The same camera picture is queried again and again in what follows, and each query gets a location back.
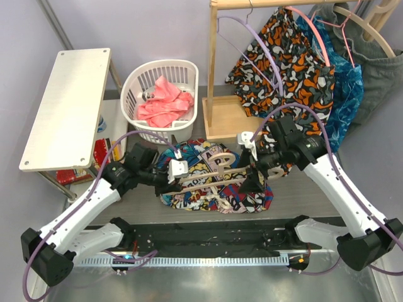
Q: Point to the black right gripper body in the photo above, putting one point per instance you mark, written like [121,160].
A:
[267,158]

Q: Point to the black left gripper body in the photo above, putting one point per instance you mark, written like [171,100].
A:
[157,177]

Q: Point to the comic print shorts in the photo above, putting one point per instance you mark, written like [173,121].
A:
[215,193]

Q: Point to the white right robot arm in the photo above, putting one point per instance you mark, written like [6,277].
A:
[367,234]

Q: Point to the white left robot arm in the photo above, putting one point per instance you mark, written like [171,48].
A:
[57,247]

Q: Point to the orange camouflage shorts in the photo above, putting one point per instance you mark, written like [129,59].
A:
[295,74]

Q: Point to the blue patterned shorts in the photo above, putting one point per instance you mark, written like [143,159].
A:
[348,89]

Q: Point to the grey shorts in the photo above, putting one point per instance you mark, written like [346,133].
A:
[381,75]

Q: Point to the large wooden hanger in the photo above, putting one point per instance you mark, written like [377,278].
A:
[373,22]

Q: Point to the pink cloth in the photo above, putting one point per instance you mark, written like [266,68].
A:
[167,104]

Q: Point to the wooden clothes rack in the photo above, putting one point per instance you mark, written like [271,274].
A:
[224,116]

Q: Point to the white laundry basket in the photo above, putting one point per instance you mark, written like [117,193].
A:
[140,84]

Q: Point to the white shelf table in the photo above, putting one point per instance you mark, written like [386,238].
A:
[73,115]

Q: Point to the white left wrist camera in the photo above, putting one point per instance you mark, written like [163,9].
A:
[177,167]

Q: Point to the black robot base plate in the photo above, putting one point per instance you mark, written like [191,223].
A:
[212,239]

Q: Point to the white slotted cable duct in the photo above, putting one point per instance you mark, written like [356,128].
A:
[105,260]

